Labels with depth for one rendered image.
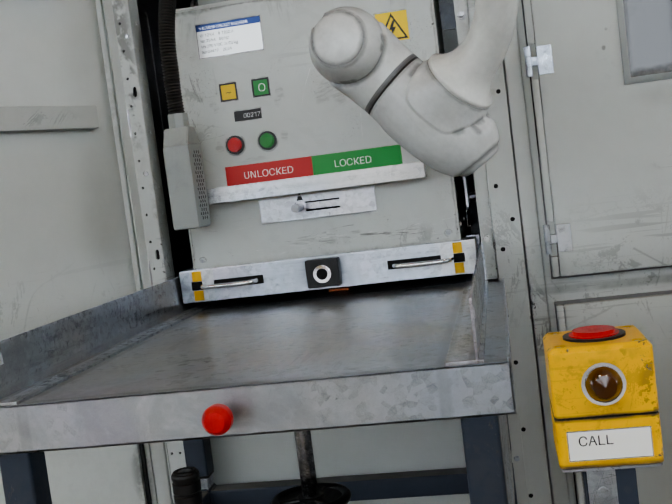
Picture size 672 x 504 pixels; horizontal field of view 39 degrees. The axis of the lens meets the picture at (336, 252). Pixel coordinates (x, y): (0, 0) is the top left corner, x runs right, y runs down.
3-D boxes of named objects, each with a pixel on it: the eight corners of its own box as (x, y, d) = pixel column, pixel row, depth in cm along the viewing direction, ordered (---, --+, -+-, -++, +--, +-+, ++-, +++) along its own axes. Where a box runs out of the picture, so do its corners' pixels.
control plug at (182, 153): (200, 227, 161) (186, 125, 159) (173, 231, 161) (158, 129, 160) (213, 224, 168) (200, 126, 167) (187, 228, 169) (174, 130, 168)
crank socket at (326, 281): (340, 285, 165) (336, 257, 164) (306, 289, 166) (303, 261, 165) (342, 283, 167) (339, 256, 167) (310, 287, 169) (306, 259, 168)
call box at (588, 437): (666, 468, 73) (652, 338, 72) (560, 475, 74) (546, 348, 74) (649, 438, 81) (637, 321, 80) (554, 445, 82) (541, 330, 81)
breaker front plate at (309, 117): (459, 248, 164) (427, -30, 160) (194, 278, 172) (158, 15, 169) (460, 248, 165) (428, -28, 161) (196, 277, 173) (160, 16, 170)
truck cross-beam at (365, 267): (479, 272, 163) (475, 238, 163) (183, 304, 173) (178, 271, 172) (479, 269, 168) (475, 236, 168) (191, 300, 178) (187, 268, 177)
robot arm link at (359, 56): (305, 59, 136) (373, 118, 135) (281, 46, 121) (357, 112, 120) (353, 0, 134) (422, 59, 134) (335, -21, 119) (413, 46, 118)
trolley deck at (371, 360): (516, 414, 98) (510, 357, 97) (-30, 457, 108) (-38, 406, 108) (507, 312, 164) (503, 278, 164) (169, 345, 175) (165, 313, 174)
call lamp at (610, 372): (630, 407, 72) (626, 363, 71) (585, 411, 72) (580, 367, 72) (628, 403, 73) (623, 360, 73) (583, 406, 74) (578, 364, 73)
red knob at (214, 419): (230, 436, 98) (226, 406, 98) (201, 439, 99) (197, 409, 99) (241, 425, 103) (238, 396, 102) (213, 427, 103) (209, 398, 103)
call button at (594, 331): (623, 350, 75) (621, 330, 74) (572, 355, 75) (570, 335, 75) (617, 341, 79) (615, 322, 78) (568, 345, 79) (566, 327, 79)
